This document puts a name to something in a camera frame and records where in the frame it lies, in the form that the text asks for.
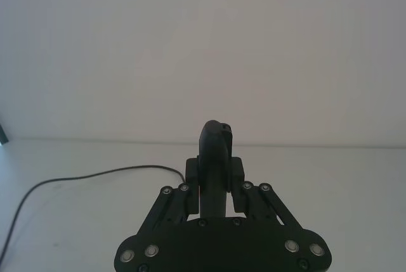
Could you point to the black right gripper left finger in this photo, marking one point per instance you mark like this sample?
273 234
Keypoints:
211 164

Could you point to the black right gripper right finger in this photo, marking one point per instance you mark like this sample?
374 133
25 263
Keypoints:
250 200

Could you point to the dark upright strip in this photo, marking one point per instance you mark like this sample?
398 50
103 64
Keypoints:
2 134

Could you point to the white table cloth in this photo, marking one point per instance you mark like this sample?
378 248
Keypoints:
317 189

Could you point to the plain pale wall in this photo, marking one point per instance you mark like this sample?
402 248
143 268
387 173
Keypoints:
203 50

